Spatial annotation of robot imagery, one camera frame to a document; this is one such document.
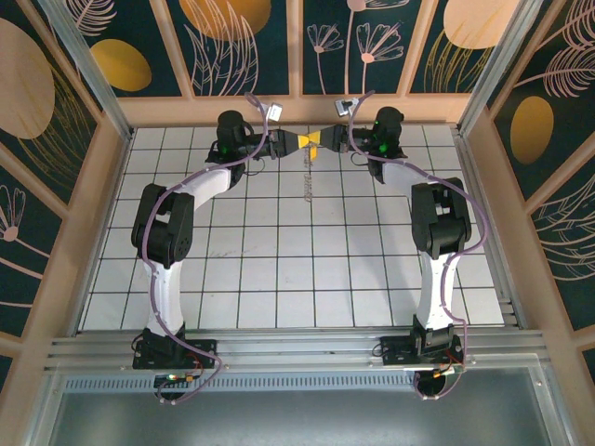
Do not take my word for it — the aluminium side rail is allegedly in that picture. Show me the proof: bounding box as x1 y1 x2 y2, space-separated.
453 129 529 331
69 127 136 335

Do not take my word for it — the grey metal sheet panel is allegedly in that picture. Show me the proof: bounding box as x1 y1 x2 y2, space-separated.
27 366 573 446

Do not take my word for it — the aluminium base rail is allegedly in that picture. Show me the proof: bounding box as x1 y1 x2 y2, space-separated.
44 328 552 373

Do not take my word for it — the slotted grey cable duct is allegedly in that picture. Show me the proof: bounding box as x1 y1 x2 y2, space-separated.
59 374 419 392

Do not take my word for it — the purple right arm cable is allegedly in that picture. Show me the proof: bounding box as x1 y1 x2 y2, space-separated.
347 90 489 401

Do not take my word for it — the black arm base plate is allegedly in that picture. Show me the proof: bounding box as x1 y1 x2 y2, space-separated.
378 334 466 373
132 330 218 371

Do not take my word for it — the aluminium corner post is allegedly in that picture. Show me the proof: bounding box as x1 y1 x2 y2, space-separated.
457 0 540 136
36 0 136 140

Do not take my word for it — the small controller board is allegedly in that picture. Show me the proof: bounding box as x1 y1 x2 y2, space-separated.
431 361 467 378
154 371 205 387

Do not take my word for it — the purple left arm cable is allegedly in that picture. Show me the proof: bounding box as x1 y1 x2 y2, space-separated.
141 92 280 406

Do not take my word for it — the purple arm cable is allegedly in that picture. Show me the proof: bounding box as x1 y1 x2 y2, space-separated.
141 92 280 406
347 90 489 401

